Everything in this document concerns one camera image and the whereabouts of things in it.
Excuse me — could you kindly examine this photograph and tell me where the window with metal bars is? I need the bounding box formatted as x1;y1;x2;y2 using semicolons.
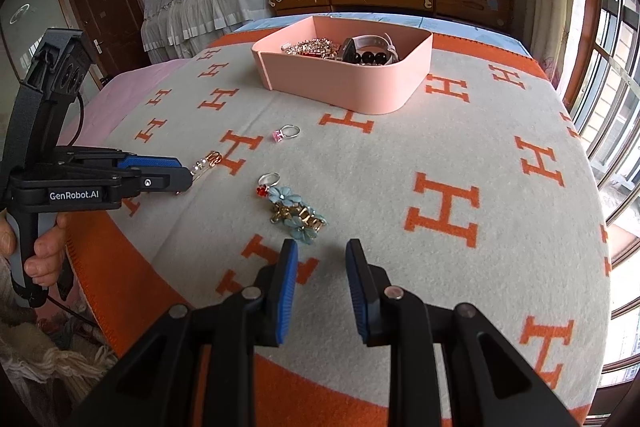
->
562;0;640;390

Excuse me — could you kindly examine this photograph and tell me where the cream fringed cloth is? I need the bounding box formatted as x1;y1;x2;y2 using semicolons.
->
0;257;123;427

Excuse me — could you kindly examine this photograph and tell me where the gold chain bracelet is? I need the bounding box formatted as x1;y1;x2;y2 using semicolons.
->
286;37;346;58

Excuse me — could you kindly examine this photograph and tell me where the person's left hand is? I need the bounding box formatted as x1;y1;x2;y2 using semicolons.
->
22;213;69;286

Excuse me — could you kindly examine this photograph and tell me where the red stone ring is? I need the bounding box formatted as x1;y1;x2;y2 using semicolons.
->
256;172;281;198

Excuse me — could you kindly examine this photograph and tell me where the pink storage box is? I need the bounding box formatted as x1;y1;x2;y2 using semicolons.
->
251;15;434;115

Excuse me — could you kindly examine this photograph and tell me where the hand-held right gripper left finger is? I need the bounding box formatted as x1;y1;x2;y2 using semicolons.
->
75;238;300;427

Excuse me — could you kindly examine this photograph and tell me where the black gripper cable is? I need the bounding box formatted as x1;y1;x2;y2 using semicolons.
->
45;91;108;340

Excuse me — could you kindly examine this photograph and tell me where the orange and grey patterned blanket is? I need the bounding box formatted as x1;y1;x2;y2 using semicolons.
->
65;27;613;427

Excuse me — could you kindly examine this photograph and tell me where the light blue printed mat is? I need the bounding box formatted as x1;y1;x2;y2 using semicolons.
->
232;12;526;52

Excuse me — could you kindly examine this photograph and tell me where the blue flower brooch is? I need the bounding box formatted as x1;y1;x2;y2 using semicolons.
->
267;186;329;244

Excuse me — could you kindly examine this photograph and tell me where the pink stone ring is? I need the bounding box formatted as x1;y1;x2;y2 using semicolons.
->
271;124;301;143

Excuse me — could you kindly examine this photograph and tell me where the black bead bracelet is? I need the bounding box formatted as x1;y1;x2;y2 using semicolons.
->
356;50;397;66

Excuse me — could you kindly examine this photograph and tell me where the pink bed sheet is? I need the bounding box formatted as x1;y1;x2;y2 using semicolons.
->
55;57;191;144

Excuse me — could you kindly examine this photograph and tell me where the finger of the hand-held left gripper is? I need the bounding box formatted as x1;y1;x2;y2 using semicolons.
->
120;171;195;198
114;153;184;174

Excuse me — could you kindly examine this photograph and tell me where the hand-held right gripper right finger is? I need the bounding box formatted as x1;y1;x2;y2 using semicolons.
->
345;238;591;427

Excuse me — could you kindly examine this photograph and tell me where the brown wooden door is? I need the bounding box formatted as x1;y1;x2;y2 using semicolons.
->
64;0;151;82

